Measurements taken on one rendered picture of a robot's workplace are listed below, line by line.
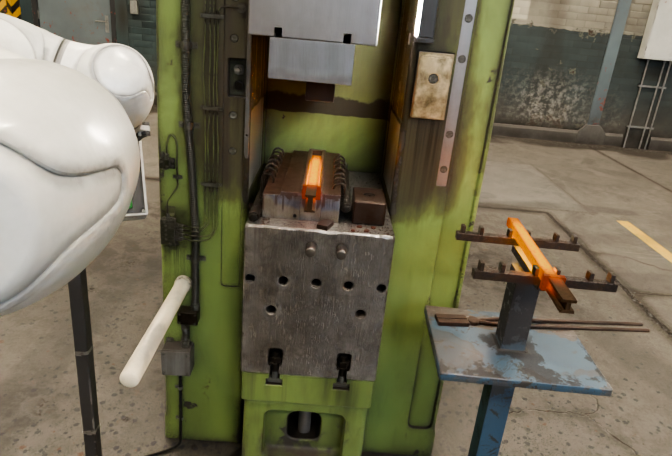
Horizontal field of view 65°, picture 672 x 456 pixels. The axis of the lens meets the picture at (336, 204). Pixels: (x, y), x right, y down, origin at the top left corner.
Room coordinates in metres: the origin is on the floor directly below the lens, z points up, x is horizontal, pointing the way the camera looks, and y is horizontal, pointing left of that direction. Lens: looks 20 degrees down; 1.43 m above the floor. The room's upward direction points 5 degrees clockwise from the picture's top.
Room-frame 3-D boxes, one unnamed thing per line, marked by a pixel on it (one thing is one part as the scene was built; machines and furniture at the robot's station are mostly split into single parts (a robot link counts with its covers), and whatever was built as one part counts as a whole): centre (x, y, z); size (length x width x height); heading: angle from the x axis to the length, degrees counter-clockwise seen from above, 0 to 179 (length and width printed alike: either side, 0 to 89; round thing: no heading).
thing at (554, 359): (1.15, -0.48, 0.67); 0.40 x 0.30 x 0.02; 90
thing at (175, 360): (1.37, 0.45, 0.36); 0.09 x 0.07 x 0.12; 92
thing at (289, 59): (1.48, 0.10, 1.32); 0.42 x 0.20 x 0.10; 2
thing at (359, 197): (1.33, -0.09, 0.95); 0.12 x 0.08 x 0.06; 2
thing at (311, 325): (1.49, 0.04, 0.69); 0.56 x 0.38 x 0.45; 2
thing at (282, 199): (1.48, 0.10, 0.96); 0.42 x 0.20 x 0.09; 2
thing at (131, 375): (1.17, 0.43, 0.62); 0.44 x 0.05 x 0.05; 2
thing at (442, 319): (1.25, -0.60, 0.68); 0.60 x 0.04 x 0.01; 96
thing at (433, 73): (1.41, -0.22, 1.27); 0.09 x 0.02 x 0.17; 92
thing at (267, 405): (1.49, 0.04, 0.23); 0.55 x 0.37 x 0.47; 2
